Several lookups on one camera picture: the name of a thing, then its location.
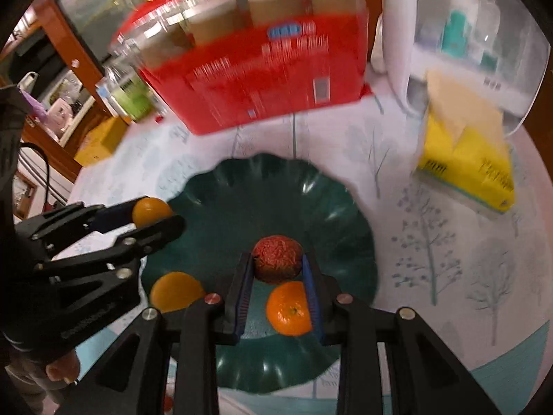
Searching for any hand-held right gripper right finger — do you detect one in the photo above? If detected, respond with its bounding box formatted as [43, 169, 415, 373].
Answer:
[300, 253, 504, 415]

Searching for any dark green scalloped plate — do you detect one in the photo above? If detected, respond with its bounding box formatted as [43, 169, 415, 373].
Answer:
[139, 152, 380, 395]

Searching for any red paper cup package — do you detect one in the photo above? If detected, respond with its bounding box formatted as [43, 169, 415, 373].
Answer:
[109, 0, 376, 136]

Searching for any large orange with red sticker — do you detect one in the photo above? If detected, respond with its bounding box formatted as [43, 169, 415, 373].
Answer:
[150, 271, 207, 314]

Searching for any small tangerine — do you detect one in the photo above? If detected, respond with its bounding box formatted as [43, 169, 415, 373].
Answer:
[132, 197, 174, 228]
[265, 281, 312, 337]

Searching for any yellow tin box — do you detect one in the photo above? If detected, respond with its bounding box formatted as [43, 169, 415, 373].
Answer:
[74, 117, 130, 167]

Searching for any white appliance with clear cover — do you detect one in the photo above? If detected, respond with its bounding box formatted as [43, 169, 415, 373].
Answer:
[369, 0, 547, 137]

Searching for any glass bottle with green label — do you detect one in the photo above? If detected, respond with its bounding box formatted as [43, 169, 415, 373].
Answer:
[97, 58, 154, 124]

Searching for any black cable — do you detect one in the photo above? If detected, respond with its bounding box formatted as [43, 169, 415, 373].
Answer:
[19, 140, 51, 197]

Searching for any yellow tissue box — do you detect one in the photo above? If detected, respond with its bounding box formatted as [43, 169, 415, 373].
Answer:
[415, 69, 516, 214]

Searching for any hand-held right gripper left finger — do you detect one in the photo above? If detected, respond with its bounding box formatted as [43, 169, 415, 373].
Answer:
[56, 253, 255, 415]

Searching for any red bumpy lychee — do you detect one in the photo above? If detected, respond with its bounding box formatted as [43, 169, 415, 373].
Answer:
[252, 236, 304, 285]

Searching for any person's left hand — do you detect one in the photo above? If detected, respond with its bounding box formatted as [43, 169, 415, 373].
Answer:
[43, 349, 82, 386]

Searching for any wooden cabinet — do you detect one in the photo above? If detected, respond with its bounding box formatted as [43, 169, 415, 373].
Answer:
[0, 0, 117, 182]

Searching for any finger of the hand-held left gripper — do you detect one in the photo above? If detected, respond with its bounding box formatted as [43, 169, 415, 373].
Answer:
[34, 215, 187, 285]
[16, 198, 147, 249]

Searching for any tree print tablecloth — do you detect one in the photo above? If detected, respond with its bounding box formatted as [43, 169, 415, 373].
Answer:
[56, 91, 553, 415]

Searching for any purple plastic bag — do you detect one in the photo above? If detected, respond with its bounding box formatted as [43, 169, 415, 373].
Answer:
[26, 91, 47, 122]

